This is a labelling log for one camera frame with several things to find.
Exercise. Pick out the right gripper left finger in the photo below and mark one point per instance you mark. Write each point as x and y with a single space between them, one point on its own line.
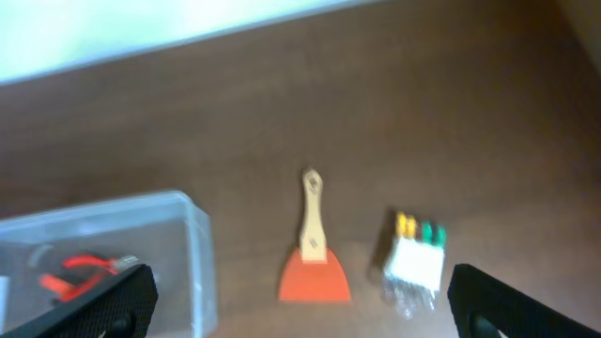
119 307

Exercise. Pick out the clear case of screwdriver bits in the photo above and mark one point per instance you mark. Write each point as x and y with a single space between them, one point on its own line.
412 271

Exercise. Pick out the orange scraper wooden handle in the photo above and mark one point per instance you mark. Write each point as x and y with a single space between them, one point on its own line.
313 273

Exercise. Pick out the clear plastic container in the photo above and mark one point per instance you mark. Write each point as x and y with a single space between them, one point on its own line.
164 230

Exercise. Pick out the orange handled pliers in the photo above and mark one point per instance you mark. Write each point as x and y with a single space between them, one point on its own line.
80 273

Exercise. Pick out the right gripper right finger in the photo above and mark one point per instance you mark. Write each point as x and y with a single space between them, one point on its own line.
483 306

